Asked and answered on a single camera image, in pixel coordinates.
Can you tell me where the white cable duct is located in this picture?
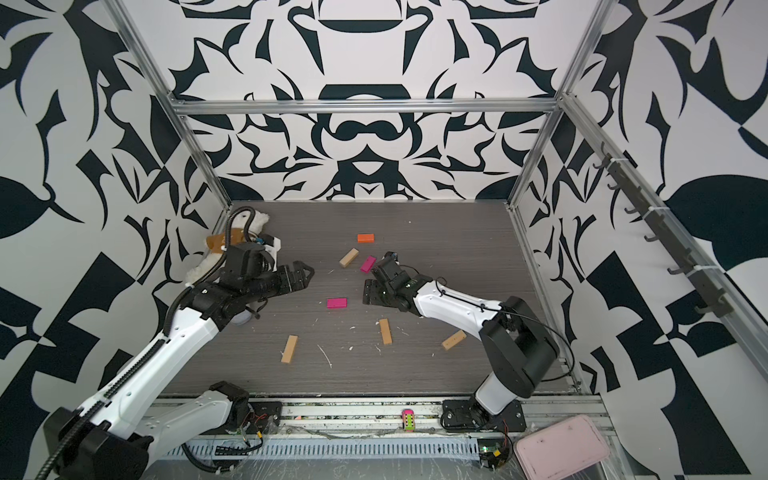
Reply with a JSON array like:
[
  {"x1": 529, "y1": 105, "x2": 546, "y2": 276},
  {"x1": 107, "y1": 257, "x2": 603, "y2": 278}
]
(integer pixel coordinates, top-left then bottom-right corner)
[{"x1": 189, "y1": 437, "x2": 480, "y2": 461}]

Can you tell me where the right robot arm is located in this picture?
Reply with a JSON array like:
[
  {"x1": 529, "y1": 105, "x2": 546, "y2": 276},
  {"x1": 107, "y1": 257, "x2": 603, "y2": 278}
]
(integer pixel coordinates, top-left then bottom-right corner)
[{"x1": 364, "y1": 258, "x2": 564, "y2": 416}]

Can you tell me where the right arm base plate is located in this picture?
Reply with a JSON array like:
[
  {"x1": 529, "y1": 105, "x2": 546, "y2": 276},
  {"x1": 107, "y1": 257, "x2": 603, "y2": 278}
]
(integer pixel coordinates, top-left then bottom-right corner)
[{"x1": 439, "y1": 398, "x2": 527, "y2": 433}]

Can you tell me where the green circuit board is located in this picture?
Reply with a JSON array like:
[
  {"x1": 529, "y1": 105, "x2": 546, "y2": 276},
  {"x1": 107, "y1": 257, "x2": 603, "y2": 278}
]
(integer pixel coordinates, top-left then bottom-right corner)
[{"x1": 478, "y1": 438, "x2": 510, "y2": 470}]

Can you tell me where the wall hook rail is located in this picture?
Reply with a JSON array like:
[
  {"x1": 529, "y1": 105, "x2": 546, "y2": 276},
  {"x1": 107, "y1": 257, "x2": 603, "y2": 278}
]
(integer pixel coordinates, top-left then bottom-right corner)
[{"x1": 595, "y1": 151, "x2": 737, "y2": 318}]

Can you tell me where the white teddy bear brown shirt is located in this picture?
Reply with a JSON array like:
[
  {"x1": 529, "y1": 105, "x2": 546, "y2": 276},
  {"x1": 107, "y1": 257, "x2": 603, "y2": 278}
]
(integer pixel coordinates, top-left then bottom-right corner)
[{"x1": 185, "y1": 209, "x2": 272, "y2": 286}]

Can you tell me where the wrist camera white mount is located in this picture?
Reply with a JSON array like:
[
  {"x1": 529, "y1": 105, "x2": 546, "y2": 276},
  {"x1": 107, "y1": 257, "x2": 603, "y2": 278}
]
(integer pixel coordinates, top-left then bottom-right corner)
[
  {"x1": 256, "y1": 235, "x2": 282, "y2": 272},
  {"x1": 373, "y1": 251, "x2": 402, "y2": 281}
]

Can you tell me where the pink tray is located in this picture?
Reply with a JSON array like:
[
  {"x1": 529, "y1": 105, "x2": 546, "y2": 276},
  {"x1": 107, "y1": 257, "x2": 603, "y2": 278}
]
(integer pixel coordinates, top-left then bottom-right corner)
[{"x1": 514, "y1": 415, "x2": 610, "y2": 480}]

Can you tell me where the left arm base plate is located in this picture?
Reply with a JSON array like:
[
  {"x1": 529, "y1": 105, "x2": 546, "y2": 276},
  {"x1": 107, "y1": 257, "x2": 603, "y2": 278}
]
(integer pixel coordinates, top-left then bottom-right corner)
[{"x1": 224, "y1": 400, "x2": 283, "y2": 435}]

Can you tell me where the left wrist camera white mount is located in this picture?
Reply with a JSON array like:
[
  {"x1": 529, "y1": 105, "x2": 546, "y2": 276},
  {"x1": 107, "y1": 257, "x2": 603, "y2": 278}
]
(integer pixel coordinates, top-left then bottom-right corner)
[{"x1": 256, "y1": 235, "x2": 282, "y2": 272}]

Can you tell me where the natural wood block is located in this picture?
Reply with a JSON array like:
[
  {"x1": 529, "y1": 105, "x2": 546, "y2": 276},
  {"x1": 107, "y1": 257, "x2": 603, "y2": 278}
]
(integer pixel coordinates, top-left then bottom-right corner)
[
  {"x1": 281, "y1": 335, "x2": 299, "y2": 364},
  {"x1": 379, "y1": 319, "x2": 393, "y2": 345},
  {"x1": 339, "y1": 248, "x2": 359, "y2": 268},
  {"x1": 441, "y1": 330, "x2": 467, "y2": 351}
]

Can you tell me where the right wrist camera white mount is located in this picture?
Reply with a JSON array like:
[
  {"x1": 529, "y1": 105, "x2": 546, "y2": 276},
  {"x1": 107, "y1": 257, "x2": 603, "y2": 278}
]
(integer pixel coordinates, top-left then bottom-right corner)
[{"x1": 373, "y1": 251, "x2": 402, "y2": 281}]

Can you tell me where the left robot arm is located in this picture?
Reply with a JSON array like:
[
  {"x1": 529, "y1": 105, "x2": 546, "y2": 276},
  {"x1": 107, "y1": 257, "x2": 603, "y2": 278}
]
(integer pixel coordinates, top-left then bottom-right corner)
[{"x1": 37, "y1": 239, "x2": 315, "y2": 479}]

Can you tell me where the magenta block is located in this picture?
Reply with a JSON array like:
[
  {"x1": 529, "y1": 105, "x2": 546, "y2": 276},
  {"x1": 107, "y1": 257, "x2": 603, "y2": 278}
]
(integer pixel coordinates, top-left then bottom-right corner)
[
  {"x1": 326, "y1": 298, "x2": 348, "y2": 309},
  {"x1": 360, "y1": 256, "x2": 377, "y2": 273}
]

